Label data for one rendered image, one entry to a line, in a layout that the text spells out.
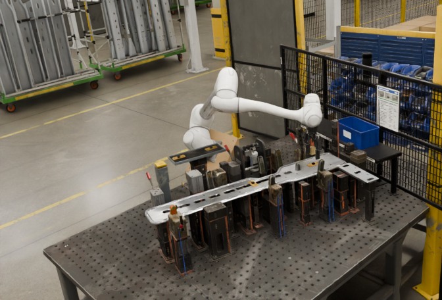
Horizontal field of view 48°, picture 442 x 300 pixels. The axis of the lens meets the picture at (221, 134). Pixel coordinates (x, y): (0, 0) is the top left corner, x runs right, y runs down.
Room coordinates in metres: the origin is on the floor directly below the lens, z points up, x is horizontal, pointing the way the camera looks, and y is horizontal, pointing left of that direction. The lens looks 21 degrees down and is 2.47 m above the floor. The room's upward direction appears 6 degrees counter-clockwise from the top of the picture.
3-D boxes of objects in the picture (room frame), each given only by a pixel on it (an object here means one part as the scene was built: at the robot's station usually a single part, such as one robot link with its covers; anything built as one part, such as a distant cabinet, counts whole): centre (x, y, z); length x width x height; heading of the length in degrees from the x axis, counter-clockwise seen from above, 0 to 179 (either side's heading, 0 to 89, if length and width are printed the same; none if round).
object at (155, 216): (2.84, -0.15, 1.00); 1.38 x 0.22 x 0.02; 113
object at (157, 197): (2.77, 0.44, 0.88); 0.11 x 0.10 x 0.36; 23
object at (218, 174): (2.93, 0.04, 0.89); 0.13 x 0.11 x 0.38; 23
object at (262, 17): (5.69, -0.59, 1.00); 1.34 x 0.14 x 2.00; 39
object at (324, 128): (3.39, -0.92, 1.02); 0.90 x 0.22 x 0.03; 23
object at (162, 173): (2.97, 0.41, 0.92); 0.08 x 0.08 x 0.44; 23
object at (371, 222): (2.75, -0.89, 0.84); 0.11 x 0.06 x 0.29; 23
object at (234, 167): (3.02, -0.06, 0.89); 0.13 x 0.11 x 0.38; 23
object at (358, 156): (3.03, -0.90, 0.88); 0.08 x 0.08 x 0.36; 23
